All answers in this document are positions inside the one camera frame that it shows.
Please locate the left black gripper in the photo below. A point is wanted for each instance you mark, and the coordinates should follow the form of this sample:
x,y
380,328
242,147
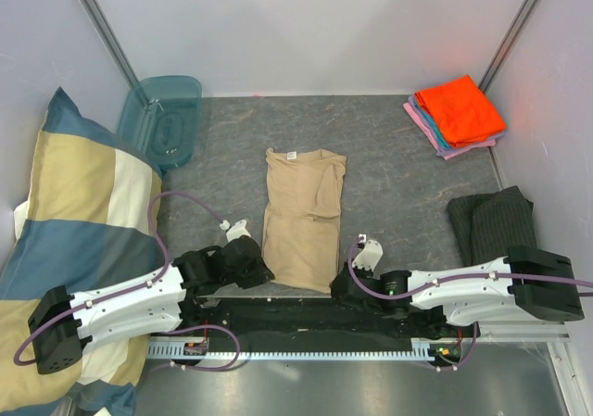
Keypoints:
x,y
260,275

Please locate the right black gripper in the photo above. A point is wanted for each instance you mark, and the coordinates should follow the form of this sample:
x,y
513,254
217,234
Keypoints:
x,y
346,270

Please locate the beige t shirt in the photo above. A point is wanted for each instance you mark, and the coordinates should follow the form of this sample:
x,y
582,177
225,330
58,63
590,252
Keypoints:
x,y
302,221

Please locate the blue plastic bin lid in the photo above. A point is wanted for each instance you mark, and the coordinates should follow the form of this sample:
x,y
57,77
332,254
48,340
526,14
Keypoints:
x,y
161,118

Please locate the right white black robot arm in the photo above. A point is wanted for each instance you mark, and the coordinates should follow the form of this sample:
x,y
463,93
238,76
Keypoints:
x,y
527,284

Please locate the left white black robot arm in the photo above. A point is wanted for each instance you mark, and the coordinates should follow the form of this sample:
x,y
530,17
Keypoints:
x,y
66,326

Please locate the aluminium floor rails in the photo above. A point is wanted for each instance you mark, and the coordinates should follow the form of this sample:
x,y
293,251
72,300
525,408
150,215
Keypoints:
x,y
521,332

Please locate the dark striped folded garment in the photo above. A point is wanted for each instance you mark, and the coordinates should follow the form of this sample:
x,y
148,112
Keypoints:
x,y
487,225

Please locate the blue beige striped pillow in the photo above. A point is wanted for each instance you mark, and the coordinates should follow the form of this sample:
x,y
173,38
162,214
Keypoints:
x,y
92,197

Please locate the pink folded t shirt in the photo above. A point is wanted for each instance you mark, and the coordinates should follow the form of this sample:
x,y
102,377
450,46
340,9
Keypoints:
x,y
445,153

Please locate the orange folded t shirt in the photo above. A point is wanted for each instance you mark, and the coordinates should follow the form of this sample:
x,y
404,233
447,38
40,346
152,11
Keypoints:
x,y
460,112

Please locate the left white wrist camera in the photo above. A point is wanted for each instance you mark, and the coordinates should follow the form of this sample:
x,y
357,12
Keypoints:
x,y
235,231

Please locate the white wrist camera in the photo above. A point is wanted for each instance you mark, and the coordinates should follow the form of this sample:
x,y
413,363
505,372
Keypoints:
x,y
369,254
235,231

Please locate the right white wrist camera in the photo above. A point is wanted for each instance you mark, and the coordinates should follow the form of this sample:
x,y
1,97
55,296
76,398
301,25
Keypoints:
x,y
369,254

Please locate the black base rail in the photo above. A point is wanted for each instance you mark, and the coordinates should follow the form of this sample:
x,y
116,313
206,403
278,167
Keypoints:
x,y
317,323

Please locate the white slotted cable duct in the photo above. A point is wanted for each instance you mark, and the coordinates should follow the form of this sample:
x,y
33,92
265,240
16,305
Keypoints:
x,y
162,348

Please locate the left aluminium frame post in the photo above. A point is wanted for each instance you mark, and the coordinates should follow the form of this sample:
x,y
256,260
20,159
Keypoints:
x,y
110,40

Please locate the aluminium frame post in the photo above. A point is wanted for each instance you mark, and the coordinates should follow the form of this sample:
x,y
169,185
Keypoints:
x,y
525,11
110,40

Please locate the right aluminium frame post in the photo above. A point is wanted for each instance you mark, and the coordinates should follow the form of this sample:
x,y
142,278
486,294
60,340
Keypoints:
x,y
525,11

